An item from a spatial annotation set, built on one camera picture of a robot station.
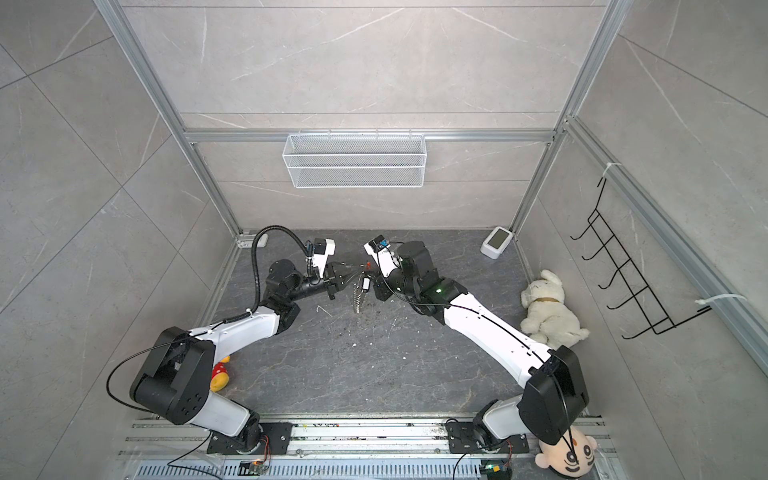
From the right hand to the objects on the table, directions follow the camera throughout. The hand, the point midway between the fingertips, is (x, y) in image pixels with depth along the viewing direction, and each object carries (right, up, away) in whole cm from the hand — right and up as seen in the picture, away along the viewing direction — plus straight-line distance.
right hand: (366, 271), depth 76 cm
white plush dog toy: (+52, -14, +8) cm, 54 cm away
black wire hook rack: (+60, -9, -19) cm, 63 cm away
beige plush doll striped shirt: (+47, -40, -12) cm, 63 cm away
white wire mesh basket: (-5, +37, +24) cm, 44 cm away
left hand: (-1, +2, -2) cm, 2 cm away
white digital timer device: (+46, +9, +35) cm, 59 cm away
